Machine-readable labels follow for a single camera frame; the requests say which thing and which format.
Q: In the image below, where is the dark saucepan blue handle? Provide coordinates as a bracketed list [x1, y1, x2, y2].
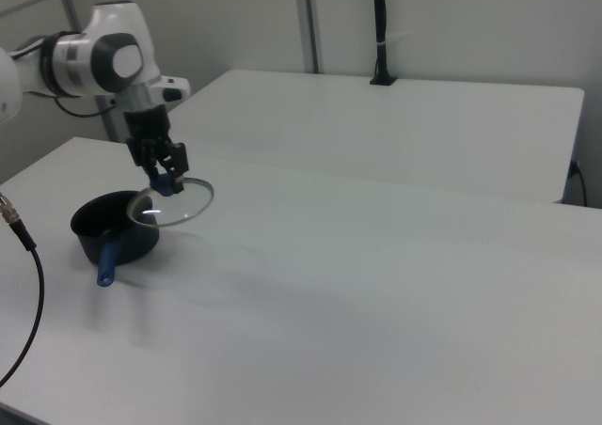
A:
[70, 190, 161, 288]

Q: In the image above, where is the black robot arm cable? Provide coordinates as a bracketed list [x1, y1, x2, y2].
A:
[52, 93, 118, 118]

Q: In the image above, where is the black camera pole with clamp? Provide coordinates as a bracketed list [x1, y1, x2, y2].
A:
[369, 0, 399, 87]

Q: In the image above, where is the black cable beside table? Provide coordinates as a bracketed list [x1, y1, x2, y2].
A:
[567, 160, 590, 208]

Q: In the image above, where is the black cable metal connector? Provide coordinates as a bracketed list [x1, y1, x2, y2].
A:
[0, 192, 46, 389]

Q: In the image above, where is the glass lid blue knob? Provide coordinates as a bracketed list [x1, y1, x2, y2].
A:
[127, 173, 215, 229]

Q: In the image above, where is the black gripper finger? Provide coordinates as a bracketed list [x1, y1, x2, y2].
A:
[164, 141, 191, 195]
[139, 149, 165, 187]

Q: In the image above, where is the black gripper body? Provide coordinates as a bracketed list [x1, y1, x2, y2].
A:
[123, 105, 174, 167]

